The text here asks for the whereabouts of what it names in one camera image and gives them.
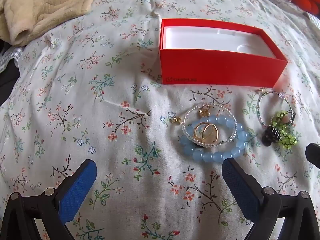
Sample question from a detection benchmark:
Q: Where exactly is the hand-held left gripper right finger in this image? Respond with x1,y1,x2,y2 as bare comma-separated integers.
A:
222,157,320,240

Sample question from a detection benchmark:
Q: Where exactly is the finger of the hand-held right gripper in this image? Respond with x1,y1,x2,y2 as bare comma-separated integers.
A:
305,142,320,170

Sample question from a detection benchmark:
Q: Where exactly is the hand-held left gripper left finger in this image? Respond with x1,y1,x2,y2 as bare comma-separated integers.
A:
0,159,98,240

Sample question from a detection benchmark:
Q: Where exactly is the blue bead bracelet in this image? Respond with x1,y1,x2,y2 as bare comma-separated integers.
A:
179,115,250,164

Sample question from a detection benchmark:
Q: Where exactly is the gold ring with green stone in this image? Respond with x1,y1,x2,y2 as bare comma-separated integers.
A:
192,122,219,143

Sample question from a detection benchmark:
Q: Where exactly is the thin beaded silver bracelet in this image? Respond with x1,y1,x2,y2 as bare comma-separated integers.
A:
257,91,295,128

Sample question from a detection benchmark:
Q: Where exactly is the clear bead bracelet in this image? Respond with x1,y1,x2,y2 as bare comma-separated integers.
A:
182,104,237,147

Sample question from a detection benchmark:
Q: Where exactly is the red cardboard box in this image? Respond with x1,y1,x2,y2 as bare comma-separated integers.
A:
159,18,289,87

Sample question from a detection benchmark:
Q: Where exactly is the floral bedsheet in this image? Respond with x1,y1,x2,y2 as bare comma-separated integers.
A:
0,0,320,240

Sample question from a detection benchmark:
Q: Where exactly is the dark cloth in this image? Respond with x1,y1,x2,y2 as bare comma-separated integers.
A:
0,40,20,105

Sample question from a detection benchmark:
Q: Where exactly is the grey checked cloth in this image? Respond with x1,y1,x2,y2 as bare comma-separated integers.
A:
0,46,24,72

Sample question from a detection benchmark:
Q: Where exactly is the beige quilted blanket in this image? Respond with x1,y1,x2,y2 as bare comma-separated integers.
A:
0,0,112,47

